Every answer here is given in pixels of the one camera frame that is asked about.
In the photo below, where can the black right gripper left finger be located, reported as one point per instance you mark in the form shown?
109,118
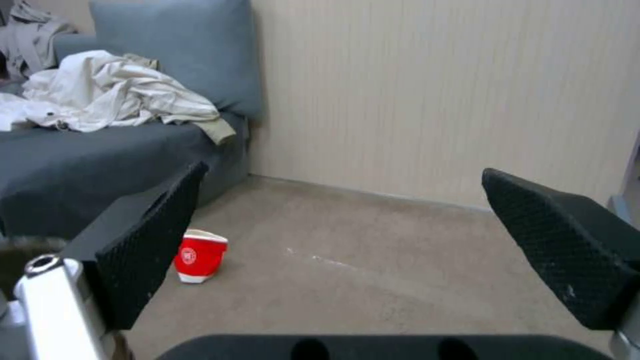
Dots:
135,243

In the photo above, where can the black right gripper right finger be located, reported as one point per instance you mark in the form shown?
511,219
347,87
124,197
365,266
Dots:
560,232

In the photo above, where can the red paper cup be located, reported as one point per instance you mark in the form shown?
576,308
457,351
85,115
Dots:
199,258

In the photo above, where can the grey-blue sofa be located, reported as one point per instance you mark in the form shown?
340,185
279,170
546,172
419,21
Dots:
95,157

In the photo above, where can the cream crumpled cloth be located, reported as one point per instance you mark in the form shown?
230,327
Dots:
112,93

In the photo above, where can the grey-blue cushion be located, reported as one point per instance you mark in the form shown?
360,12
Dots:
192,48

